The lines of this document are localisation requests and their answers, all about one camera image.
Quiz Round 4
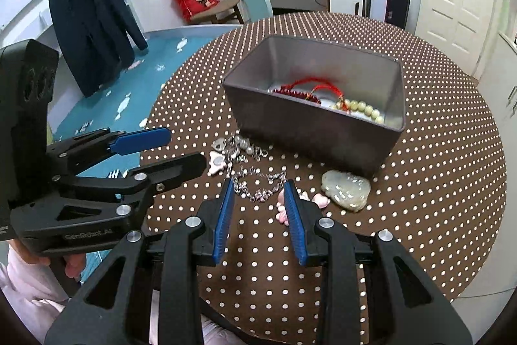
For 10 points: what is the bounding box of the red string bracelet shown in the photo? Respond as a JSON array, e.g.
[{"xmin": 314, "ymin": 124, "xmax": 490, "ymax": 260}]
[{"xmin": 280, "ymin": 75, "xmax": 351, "ymax": 111}]

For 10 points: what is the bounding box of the pink charm bracelet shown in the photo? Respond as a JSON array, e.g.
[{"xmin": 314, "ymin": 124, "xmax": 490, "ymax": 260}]
[{"xmin": 275, "ymin": 188, "xmax": 332, "ymax": 227}]

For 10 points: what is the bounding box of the teal patterned bedsheet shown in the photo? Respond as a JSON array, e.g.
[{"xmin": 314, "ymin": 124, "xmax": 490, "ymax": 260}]
[{"xmin": 54, "ymin": 37, "xmax": 231, "ymax": 178}]

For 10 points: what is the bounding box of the dark red bead bracelet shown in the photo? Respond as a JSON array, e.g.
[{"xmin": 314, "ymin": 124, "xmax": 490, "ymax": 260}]
[{"xmin": 270, "ymin": 83, "xmax": 322, "ymax": 105}]

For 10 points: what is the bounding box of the pink sleeve forearm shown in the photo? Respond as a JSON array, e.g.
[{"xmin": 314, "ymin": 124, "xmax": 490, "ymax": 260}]
[{"xmin": 1, "ymin": 245, "xmax": 69, "ymax": 343}]

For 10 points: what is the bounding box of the dark navy hanging jacket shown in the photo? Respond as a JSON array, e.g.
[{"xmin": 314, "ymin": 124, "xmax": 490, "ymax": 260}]
[{"xmin": 48, "ymin": 0, "xmax": 148, "ymax": 97}]

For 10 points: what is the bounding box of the white jade pendant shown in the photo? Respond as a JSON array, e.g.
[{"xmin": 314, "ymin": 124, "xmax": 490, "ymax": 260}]
[{"xmin": 322, "ymin": 170, "xmax": 371, "ymax": 213}]

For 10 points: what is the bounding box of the long white sideboard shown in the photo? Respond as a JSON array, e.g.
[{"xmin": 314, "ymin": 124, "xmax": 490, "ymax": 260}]
[{"xmin": 476, "ymin": 29, "xmax": 517, "ymax": 136}]

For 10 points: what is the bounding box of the cream bead bracelet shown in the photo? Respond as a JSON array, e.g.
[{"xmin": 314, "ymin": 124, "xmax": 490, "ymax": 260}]
[{"xmin": 330, "ymin": 97, "xmax": 386, "ymax": 124}]

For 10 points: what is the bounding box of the grey metal box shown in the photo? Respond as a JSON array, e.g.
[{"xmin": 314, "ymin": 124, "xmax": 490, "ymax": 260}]
[{"xmin": 223, "ymin": 36, "xmax": 406, "ymax": 177}]

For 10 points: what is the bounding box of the brown polka dot tablecloth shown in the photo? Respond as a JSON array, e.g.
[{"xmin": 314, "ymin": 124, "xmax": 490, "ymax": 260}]
[{"xmin": 140, "ymin": 12, "xmax": 506, "ymax": 344}]

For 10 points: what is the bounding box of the person's left hand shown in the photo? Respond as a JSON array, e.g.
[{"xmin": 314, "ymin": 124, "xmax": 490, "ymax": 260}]
[{"xmin": 8, "ymin": 239, "xmax": 87, "ymax": 280}]

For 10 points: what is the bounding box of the wooden stool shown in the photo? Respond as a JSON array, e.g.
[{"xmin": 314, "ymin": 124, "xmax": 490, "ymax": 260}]
[{"xmin": 189, "ymin": 0, "xmax": 245, "ymax": 25}]

